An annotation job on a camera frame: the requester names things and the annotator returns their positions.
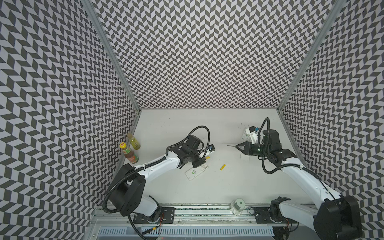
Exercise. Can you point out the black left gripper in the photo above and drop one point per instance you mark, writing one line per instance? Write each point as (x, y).
(201, 162)

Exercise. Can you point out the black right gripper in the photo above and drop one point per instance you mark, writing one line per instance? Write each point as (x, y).
(250, 148)

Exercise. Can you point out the white air conditioner remote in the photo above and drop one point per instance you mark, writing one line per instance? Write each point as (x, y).
(193, 173)

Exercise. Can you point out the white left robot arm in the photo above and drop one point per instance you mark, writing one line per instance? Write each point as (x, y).
(125, 194)

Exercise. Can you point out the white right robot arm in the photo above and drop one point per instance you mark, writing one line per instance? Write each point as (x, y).
(334, 217)

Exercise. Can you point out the yellow-green drink bottle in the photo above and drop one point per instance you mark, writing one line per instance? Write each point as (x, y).
(134, 142)

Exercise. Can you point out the red tea bottle yellow cap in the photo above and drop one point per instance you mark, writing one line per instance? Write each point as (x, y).
(128, 153)

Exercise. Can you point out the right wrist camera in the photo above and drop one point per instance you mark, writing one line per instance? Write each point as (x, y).
(253, 133)

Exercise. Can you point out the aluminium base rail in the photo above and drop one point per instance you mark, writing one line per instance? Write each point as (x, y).
(189, 215)

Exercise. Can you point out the aluminium right corner post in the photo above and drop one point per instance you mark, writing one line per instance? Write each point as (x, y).
(320, 37)

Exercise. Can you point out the aluminium corner post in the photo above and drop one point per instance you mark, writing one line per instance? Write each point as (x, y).
(320, 37)
(92, 16)

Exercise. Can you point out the aluminium left corner post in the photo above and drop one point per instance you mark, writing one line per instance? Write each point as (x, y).
(92, 16)

